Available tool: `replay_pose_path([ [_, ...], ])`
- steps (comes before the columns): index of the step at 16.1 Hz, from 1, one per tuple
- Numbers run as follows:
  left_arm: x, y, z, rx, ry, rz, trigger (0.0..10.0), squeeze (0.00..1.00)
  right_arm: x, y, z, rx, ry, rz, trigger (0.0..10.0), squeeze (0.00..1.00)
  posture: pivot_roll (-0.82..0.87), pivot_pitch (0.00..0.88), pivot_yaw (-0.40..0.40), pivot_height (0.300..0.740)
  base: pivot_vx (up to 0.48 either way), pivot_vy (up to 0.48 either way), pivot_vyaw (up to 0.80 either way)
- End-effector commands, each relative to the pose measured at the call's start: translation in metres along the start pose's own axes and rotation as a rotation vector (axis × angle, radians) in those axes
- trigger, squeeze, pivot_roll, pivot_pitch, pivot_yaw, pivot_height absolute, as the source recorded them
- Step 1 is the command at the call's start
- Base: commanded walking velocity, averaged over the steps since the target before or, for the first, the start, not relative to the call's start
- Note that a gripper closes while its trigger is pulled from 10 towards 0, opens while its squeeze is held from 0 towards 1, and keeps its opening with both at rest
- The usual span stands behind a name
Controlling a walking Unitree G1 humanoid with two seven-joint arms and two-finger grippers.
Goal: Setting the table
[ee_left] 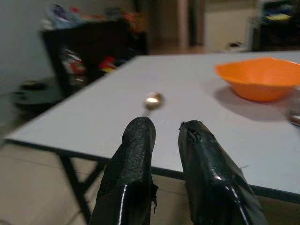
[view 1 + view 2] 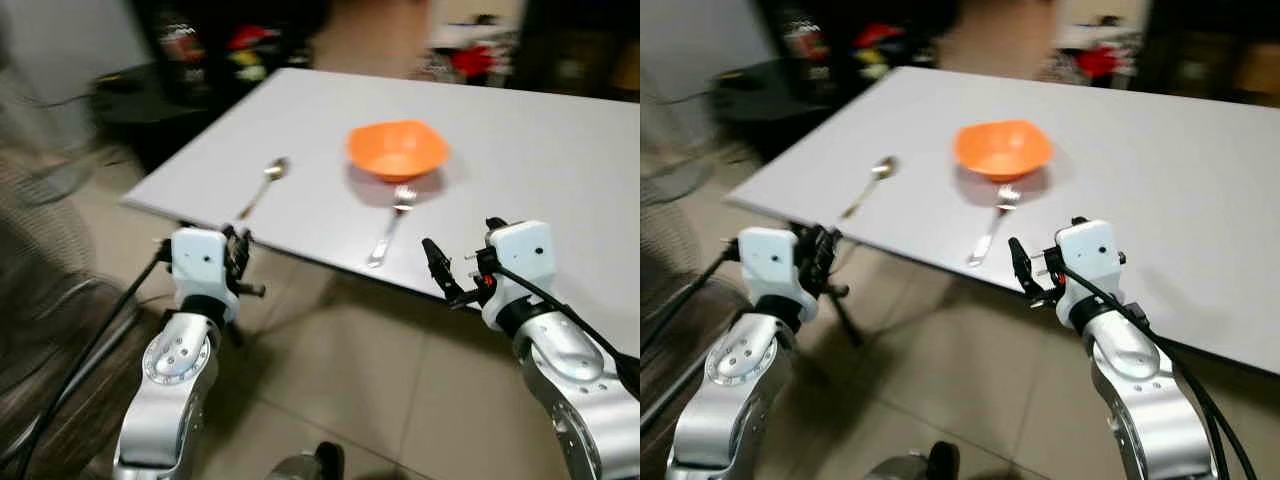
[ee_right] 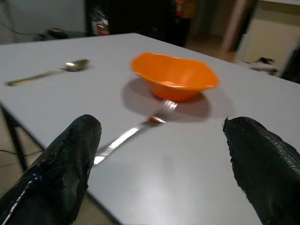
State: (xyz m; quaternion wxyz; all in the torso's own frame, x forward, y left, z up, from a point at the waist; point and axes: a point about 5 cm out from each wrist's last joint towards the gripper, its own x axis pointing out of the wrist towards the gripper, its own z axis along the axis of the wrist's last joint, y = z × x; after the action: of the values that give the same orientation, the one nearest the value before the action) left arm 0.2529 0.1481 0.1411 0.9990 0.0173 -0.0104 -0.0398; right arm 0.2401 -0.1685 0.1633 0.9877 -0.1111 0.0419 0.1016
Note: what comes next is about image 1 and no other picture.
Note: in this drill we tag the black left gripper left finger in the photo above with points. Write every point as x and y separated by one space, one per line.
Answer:
133 159

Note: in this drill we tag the red toy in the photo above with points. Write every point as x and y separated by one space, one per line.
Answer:
107 61

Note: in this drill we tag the yellow flat item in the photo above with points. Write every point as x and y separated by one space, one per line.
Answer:
279 17

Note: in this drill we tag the dark shelf cabinet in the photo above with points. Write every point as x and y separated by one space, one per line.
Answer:
279 35

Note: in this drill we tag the black table leg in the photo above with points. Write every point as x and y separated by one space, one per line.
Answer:
75 185

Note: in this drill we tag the yellow toy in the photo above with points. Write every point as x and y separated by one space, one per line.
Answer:
109 70

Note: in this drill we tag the orange bowl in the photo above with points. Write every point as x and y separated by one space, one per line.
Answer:
255 79

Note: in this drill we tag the pale blue bag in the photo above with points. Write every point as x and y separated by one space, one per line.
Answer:
62 17

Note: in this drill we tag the silver fork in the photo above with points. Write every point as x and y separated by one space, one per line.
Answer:
294 116

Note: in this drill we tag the black storage cabinet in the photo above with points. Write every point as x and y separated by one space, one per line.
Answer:
93 39

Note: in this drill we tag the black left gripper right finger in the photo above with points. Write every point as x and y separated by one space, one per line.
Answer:
211 178

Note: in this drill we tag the clear bottle with red label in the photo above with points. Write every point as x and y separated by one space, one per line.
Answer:
72 64

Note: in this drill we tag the gold spoon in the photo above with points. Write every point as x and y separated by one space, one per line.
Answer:
153 100

